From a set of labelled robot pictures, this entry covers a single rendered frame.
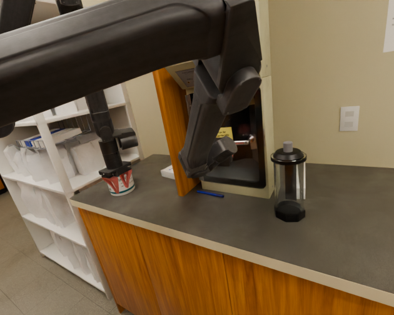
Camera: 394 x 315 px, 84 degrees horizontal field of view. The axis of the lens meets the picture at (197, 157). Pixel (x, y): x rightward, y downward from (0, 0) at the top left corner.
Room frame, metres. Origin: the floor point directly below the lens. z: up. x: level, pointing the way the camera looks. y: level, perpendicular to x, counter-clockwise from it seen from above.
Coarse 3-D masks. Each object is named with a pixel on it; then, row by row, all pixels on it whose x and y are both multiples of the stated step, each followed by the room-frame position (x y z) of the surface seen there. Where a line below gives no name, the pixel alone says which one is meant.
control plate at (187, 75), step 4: (192, 68) 0.82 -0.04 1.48; (176, 72) 0.86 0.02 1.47; (180, 72) 0.85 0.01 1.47; (184, 72) 0.84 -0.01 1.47; (188, 72) 0.84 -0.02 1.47; (192, 72) 0.83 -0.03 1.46; (180, 76) 0.87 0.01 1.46; (184, 76) 0.86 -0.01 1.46; (188, 76) 0.85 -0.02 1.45; (192, 76) 0.85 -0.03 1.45; (184, 80) 0.88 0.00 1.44; (188, 80) 0.87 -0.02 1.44; (192, 80) 0.86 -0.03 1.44; (188, 84) 0.89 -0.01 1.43; (192, 84) 0.88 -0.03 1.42
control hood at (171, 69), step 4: (176, 64) 0.83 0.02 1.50; (180, 64) 0.82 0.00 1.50; (184, 64) 0.81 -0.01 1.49; (188, 64) 0.81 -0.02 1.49; (192, 64) 0.80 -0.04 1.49; (168, 68) 0.86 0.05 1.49; (172, 68) 0.85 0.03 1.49; (176, 68) 0.84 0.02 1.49; (180, 68) 0.84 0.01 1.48; (184, 68) 0.83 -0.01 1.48; (188, 68) 0.82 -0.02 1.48; (172, 72) 0.87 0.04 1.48; (260, 72) 0.75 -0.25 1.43; (172, 76) 0.89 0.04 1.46; (176, 76) 0.88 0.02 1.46; (260, 76) 0.75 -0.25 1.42; (176, 80) 0.90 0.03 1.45; (180, 80) 0.89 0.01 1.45; (180, 84) 0.91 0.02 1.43; (184, 84) 0.90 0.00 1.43; (184, 88) 0.92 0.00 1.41; (188, 88) 0.92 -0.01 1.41
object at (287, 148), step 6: (288, 144) 0.64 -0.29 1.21; (276, 150) 0.68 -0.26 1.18; (282, 150) 0.67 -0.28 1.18; (288, 150) 0.64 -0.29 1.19; (294, 150) 0.65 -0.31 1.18; (300, 150) 0.65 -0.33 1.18; (276, 156) 0.65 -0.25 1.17; (282, 156) 0.63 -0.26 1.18; (288, 156) 0.62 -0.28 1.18; (294, 156) 0.62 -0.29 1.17; (300, 156) 0.62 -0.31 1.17
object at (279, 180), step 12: (276, 168) 0.64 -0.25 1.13; (288, 168) 0.61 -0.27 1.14; (300, 168) 0.61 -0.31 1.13; (276, 180) 0.64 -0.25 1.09; (288, 180) 0.61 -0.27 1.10; (300, 180) 0.61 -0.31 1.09; (276, 192) 0.65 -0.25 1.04; (288, 192) 0.61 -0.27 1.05; (300, 192) 0.61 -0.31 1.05; (276, 204) 0.65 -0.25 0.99; (288, 204) 0.61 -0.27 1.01; (300, 204) 0.61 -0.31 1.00
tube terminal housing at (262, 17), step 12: (264, 0) 0.82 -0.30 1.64; (264, 12) 0.81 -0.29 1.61; (264, 24) 0.81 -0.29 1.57; (264, 36) 0.80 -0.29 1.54; (264, 48) 0.80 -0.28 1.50; (264, 60) 0.79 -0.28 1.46; (264, 72) 0.79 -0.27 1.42; (264, 84) 0.78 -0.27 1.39; (264, 96) 0.77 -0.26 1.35; (264, 108) 0.77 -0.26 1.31; (264, 120) 0.77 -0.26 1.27; (240, 192) 0.84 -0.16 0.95; (252, 192) 0.81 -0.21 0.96; (264, 192) 0.78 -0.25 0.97
